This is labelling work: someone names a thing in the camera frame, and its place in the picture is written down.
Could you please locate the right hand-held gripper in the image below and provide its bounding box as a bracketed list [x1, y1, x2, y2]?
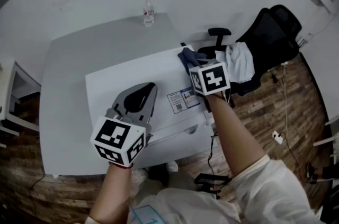
[187, 58, 231, 96]

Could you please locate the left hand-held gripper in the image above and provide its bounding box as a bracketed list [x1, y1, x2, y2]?
[90, 82, 158, 168]

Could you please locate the dark blue cloth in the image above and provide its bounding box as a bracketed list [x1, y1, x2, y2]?
[177, 47, 209, 69]

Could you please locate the white microwave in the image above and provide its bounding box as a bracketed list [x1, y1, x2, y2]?
[85, 44, 216, 144]

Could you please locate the person's left forearm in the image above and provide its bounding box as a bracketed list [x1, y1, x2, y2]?
[88, 163, 133, 224]

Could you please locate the person's right forearm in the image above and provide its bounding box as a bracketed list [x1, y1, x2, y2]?
[205, 93, 268, 177]

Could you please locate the white garment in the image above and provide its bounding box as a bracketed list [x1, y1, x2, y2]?
[214, 41, 255, 84]

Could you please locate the person's left white shoe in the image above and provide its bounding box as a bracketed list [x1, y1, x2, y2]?
[131, 168, 149, 184]

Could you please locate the person's white shoe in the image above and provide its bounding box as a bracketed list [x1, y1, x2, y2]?
[131, 168, 149, 184]
[166, 160, 179, 173]

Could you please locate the person's right white shoe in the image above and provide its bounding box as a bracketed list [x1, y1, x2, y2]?
[166, 160, 179, 173]

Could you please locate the black office chair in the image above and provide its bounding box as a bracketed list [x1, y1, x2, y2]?
[197, 4, 302, 109]

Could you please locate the white table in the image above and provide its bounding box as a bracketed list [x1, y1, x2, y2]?
[39, 12, 220, 177]

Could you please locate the white power strip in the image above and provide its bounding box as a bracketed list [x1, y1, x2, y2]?
[272, 130, 284, 145]

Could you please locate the clear plastic water bottle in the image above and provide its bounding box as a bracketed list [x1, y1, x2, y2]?
[142, 0, 155, 28]

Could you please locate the black router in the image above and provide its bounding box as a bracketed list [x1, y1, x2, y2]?
[296, 34, 308, 48]

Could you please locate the black battery pack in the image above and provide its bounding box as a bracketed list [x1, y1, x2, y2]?
[194, 173, 230, 199]

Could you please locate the teal-edged badge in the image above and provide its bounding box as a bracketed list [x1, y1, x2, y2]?
[131, 204, 167, 224]

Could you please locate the white side desk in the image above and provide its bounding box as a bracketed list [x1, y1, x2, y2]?
[0, 58, 43, 148]

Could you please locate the red string bracelet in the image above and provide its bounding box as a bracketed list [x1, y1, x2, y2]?
[110, 162, 135, 169]

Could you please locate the black battery pack cable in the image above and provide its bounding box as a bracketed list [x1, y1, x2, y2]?
[207, 135, 220, 174]

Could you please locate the long white floor cable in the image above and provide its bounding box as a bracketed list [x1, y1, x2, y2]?
[281, 61, 290, 139]

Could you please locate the black floor cable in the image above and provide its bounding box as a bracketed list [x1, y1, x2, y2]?
[28, 174, 46, 218]
[279, 131, 307, 180]

